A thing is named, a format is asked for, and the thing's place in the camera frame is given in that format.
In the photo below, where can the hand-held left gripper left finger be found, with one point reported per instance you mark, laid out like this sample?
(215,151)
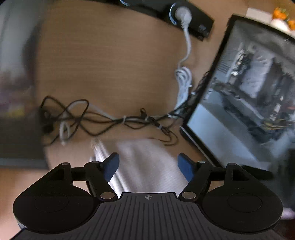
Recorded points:
(111,167)

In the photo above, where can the white box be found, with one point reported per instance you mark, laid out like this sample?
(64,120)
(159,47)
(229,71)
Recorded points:
(258,15)

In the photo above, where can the beige striped shorts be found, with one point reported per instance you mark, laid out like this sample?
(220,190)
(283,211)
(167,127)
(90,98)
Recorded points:
(147,161)

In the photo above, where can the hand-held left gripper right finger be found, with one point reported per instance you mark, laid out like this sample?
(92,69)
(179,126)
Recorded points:
(186,167)

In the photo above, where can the black wall power rail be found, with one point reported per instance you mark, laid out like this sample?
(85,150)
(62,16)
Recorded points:
(161,10)

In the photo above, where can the curved computer monitor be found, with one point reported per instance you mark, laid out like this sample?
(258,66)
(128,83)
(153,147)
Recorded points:
(13,138)

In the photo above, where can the orange flowers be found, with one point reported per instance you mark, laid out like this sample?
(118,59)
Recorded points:
(280,12)

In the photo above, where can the white computer case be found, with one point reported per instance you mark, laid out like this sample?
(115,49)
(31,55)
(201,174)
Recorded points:
(249,97)

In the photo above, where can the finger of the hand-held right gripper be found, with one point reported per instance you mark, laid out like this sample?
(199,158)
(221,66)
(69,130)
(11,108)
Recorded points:
(255,172)

